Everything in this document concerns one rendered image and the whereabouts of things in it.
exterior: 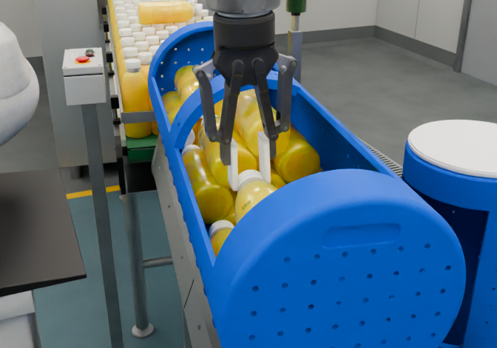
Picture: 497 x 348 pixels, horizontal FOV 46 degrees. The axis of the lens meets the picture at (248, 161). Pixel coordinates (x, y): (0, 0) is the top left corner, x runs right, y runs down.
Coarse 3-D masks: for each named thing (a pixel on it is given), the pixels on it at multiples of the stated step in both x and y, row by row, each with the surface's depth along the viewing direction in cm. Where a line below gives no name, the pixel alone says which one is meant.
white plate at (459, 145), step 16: (416, 128) 128; (432, 128) 128; (448, 128) 128; (464, 128) 128; (480, 128) 128; (496, 128) 128; (416, 144) 120; (432, 144) 120; (448, 144) 120; (464, 144) 120; (480, 144) 120; (496, 144) 120; (432, 160) 113; (448, 160) 112; (464, 160) 112; (480, 160) 112; (496, 160) 112; (480, 176) 108; (496, 176) 108
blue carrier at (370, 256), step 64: (192, 64) 137; (320, 128) 106; (192, 192) 81; (320, 192) 59; (384, 192) 59; (256, 256) 58; (320, 256) 59; (384, 256) 61; (448, 256) 64; (256, 320) 61; (320, 320) 63; (384, 320) 65; (448, 320) 68
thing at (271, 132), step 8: (256, 64) 72; (256, 72) 72; (264, 72) 73; (264, 80) 73; (256, 88) 75; (264, 88) 74; (256, 96) 77; (264, 96) 75; (264, 104) 75; (264, 112) 76; (272, 112) 76; (264, 120) 77; (272, 120) 77; (264, 128) 79; (272, 128) 77; (272, 136) 77
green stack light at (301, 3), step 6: (288, 0) 181; (294, 0) 180; (300, 0) 180; (306, 0) 182; (288, 6) 182; (294, 6) 180; (300, 6) 181; (288, 12) 182; (294, 12) 181; (300, 12) 181
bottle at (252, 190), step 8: (240, 184) 79; (248, 184) 76; (256, 184) 75; (264, 184) 75; (240, 192) 76; (248, 192) 74; (256, 192) 74; (264, 192) 73; (240, 200) 74; (248, 200) 73; (256, 200) 72; (240, 208) 73; (248, 208) 72; (240, 216) 73
